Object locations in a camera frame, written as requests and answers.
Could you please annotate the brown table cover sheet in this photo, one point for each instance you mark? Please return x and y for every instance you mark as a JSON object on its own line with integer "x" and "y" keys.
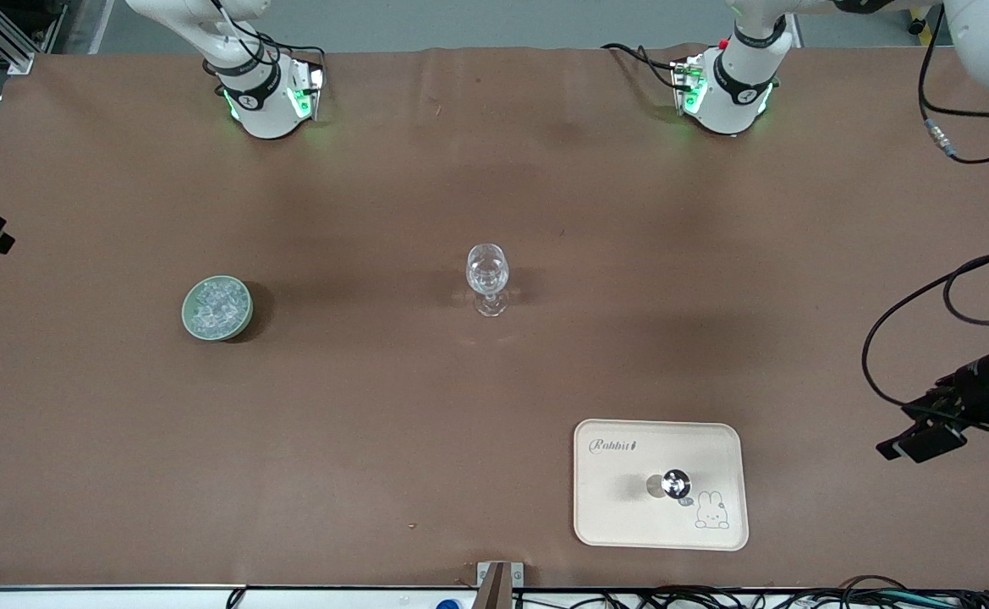
{"x": 376, "y": 423}

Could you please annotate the clear wine glass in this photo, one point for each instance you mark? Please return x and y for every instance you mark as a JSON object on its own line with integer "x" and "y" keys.
{"x": 487, "y": 271}

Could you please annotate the grey metal camera bracket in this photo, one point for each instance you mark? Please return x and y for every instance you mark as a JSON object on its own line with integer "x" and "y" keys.
{"x": 500, "y": 584}

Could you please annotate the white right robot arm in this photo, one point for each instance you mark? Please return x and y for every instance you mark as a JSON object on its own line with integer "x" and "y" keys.
{"x": 261, "y": 110}

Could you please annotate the cream tray with rabbit print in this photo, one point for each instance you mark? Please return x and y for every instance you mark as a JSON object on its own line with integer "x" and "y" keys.
{"x": 629, "y": 507}

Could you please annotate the small metal jigger cup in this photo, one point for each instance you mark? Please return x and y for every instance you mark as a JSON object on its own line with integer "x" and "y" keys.
{"x": 672, "y": 485}

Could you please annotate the mint green round bowl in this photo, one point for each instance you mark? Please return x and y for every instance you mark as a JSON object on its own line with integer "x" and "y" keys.
{"x": 188, "y": 315}

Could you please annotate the aluminium frame profile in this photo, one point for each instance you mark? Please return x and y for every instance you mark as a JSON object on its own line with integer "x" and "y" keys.
{"x": 3, "y": 34}

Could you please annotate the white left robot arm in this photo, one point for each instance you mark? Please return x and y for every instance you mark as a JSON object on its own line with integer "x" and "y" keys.
{"x": 739, "y": 85}

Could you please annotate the blue cap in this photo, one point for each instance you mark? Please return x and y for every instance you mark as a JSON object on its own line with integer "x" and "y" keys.
{"x": 448, "y": 604}

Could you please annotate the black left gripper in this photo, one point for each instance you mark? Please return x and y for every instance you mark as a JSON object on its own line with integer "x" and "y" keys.
{"x": 986, "y": 396}

